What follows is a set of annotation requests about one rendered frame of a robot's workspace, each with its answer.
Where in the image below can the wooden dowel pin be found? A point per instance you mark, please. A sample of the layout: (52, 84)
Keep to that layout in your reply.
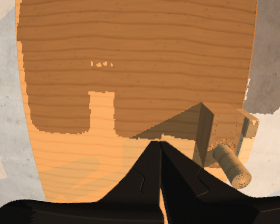
(238, 176)

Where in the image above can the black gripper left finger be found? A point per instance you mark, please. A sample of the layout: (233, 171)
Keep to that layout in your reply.
(134, 200)

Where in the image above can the orange wooden board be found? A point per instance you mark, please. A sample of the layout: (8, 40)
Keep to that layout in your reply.
(100, 79)

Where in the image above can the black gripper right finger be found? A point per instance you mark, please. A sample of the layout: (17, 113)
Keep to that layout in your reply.
(192, 195)

